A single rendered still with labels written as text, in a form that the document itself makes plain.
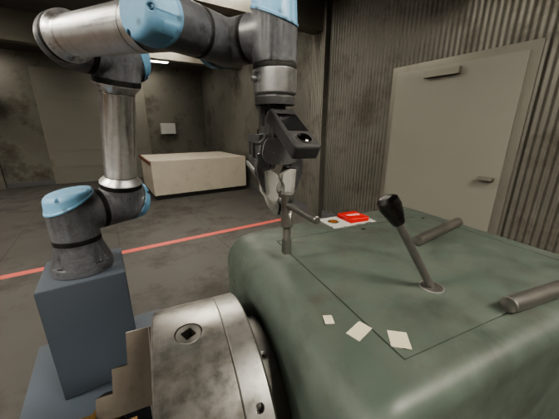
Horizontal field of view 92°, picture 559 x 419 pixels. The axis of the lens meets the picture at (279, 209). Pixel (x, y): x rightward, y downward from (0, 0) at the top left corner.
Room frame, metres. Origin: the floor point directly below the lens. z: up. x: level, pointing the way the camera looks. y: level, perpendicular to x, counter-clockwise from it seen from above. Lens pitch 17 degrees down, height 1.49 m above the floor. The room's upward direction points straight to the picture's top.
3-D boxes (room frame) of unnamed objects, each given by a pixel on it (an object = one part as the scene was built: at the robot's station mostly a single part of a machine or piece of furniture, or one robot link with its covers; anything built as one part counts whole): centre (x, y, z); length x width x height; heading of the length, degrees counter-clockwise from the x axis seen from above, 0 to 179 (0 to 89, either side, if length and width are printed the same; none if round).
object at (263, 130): (0.52, 0.01, 1.48); 0.09 x 0.08 x 0.12; 24
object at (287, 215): (0.46, -0.01, 1.33); 0.02 x 0.02 x 0.12
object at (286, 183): (0.52, -0.01, 1.38); 0.06 x 0.03 x 0.09; 24
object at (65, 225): (0.72, 0.57, 1.27); 0.13 x 0.12 x 0.14; 148
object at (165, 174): (6.93, 2.25, 0.42); 2.21 x 1.79 x 0.83; 123
